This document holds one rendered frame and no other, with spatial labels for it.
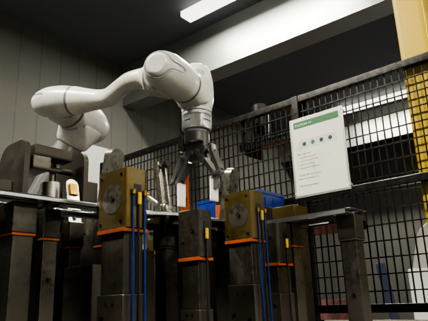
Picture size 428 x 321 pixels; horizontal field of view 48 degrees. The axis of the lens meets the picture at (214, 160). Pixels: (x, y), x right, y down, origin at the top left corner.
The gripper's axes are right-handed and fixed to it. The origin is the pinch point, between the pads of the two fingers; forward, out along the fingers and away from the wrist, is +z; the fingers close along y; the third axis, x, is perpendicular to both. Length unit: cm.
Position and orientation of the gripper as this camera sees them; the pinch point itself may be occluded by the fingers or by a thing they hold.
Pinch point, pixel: (197, 199)
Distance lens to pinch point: 139.6
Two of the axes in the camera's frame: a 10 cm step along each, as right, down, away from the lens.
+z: 0.2, 9.7, -2.6
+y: 7.5, -1.9, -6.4
